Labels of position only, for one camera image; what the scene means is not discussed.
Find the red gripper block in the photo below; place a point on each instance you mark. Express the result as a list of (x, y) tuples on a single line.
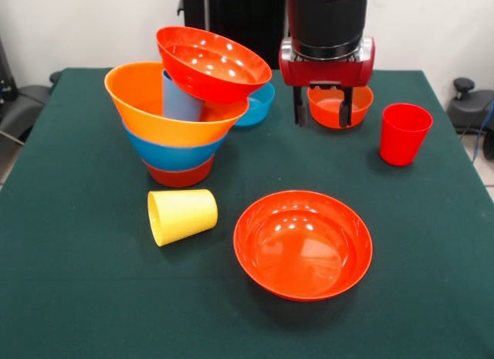
[(328, 71)]

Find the red cup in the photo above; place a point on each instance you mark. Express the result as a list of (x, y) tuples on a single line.
[(403, 143)]

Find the wide red-orange bowl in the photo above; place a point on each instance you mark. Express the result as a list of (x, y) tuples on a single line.
[(303, 251), (208, 69)]

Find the blue cup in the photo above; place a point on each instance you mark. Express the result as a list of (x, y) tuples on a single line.
[(179, 104)]

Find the large blue bowl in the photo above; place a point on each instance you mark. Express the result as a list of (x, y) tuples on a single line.
[(173, 156)]

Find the yellow cup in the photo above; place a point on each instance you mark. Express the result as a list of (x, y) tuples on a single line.
[(185, 216)]

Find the large orange bowl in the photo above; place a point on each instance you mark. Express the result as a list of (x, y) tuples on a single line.
[(135, 100)]

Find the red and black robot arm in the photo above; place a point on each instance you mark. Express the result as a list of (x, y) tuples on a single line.
[(328, 19)]

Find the small red-orange bowl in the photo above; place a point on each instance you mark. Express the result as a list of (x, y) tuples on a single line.
[(326, 112), (181, 177)]

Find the small blue bowl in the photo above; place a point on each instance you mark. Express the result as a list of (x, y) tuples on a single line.
[(258, 108)]

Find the dark green tablecloth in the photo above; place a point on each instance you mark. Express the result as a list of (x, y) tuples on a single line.
[(424, 278)]

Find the black pedestal leg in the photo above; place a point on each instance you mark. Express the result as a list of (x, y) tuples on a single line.
[(469, 112), (23, 104)]

